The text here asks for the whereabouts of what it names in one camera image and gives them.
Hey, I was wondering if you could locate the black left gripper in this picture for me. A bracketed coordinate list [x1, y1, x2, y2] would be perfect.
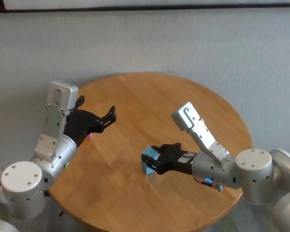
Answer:
[62, 96, 117, 148]

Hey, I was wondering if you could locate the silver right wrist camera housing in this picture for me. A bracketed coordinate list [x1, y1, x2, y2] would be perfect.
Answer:
[171, 101, 232, 167]

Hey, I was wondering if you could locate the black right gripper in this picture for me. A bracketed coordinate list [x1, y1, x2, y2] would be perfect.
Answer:
[142, 144, 198, 175]

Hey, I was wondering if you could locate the blue cube block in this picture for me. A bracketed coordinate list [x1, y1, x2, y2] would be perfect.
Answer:
[142, 145, 160, 161]
[142, 160, 158, 175]

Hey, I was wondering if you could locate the black wall trim strip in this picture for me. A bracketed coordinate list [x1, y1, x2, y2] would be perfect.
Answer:
[0, 4, 290, 14]

